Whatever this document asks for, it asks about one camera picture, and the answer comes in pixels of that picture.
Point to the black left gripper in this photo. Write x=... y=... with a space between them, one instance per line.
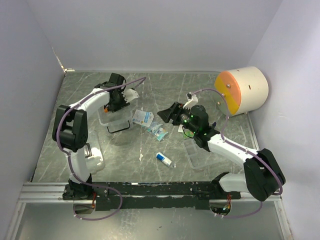
x=115 y=108

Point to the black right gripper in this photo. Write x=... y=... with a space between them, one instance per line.
x=172 y=113

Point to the clear plastic medicine box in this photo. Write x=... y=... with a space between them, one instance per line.
x=118 y=121

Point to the brown bottle orange label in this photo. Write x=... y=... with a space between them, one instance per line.
x=106 y=109

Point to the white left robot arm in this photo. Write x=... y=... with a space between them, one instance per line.
x=70 y=131

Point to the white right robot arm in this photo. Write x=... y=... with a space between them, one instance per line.
x=262 y=176

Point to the green white medicine box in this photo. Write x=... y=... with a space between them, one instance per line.
x=188 y=134

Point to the white teal swab packet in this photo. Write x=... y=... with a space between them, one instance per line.
x=181 y=128

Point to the teal cartoon plaster packet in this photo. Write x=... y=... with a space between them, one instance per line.
x=160 y=133

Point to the clear compartment tray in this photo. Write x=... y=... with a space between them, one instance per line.
x=198 y=157

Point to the cream cylinder orange face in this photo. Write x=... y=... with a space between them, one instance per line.
x=241 y=90

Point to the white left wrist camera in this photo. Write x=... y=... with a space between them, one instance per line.
x=130 y=95

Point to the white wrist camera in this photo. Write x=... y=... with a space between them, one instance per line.
x=130 y=95
x=192 y=100

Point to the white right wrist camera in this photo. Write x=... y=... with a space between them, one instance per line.
x=192 y=100

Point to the clear box lid black handle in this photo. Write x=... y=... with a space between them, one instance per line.
x=93 y=153

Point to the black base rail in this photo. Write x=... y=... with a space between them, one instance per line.
x=149 y=195

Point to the aluminium frame rail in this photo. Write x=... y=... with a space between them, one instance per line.
x=52 y=192

